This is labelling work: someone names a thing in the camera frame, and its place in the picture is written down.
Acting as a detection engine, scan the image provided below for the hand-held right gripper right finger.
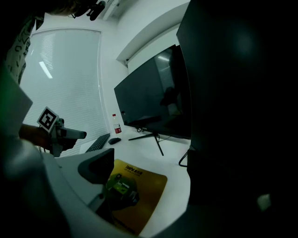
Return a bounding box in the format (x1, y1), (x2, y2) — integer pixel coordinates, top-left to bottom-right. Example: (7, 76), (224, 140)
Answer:
(149, 185), (298, 238)

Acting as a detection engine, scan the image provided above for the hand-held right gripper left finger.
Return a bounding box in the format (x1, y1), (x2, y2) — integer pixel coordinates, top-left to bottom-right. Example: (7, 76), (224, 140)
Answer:
(7, 141), (138, 238)

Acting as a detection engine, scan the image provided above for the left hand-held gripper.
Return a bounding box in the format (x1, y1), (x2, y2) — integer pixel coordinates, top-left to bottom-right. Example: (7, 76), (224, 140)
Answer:
(36, 106), (87, 157)

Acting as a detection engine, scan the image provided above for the yellow printed mouse pad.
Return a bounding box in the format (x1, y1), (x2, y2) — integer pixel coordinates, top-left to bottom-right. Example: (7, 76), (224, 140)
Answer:
(95, 159), (168, 236)

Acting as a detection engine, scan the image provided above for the person's left forearm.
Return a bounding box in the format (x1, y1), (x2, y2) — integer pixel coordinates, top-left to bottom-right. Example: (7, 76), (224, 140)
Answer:
(18, 124), (53, 149)

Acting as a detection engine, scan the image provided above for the black keyboard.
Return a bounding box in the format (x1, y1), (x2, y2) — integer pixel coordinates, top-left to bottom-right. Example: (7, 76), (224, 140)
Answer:
(85, 133), (111, 153)

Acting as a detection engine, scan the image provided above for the clear bottle with red cap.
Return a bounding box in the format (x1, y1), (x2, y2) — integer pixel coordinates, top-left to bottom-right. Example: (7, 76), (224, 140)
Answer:
(112, 113), (122, 135)

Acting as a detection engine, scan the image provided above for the black monitor with thin-legged stand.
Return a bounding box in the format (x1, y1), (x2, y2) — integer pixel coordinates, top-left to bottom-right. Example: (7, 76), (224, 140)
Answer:
(113, 44), (193, 157)

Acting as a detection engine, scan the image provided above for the person's patterned shirt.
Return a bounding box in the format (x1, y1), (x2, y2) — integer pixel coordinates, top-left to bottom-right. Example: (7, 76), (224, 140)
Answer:
(6, 13), (45, 84)

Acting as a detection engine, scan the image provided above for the black monitor cable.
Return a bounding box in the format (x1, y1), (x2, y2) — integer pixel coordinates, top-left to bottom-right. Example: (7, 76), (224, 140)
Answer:
(178, 145), (190, 167)

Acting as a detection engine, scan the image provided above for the black head-worn camera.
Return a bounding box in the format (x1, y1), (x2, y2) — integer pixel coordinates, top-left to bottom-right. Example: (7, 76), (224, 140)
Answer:
(69, 0), (107, 21)

